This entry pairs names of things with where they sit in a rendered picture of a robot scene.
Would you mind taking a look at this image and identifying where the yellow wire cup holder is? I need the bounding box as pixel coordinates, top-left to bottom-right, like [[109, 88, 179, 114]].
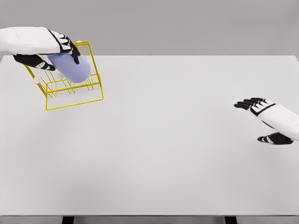
[[23, 41, 105, 112]]

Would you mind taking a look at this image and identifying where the lavender blue cup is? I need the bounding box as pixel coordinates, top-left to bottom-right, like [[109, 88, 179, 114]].
[[48, 53, 92, 84]]

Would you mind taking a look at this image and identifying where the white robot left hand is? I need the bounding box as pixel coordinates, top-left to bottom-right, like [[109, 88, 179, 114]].
[[10, 27, 81, 71]]

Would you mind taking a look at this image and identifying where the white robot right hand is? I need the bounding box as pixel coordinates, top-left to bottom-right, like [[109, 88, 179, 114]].
[[234, 97, 299, 146]]

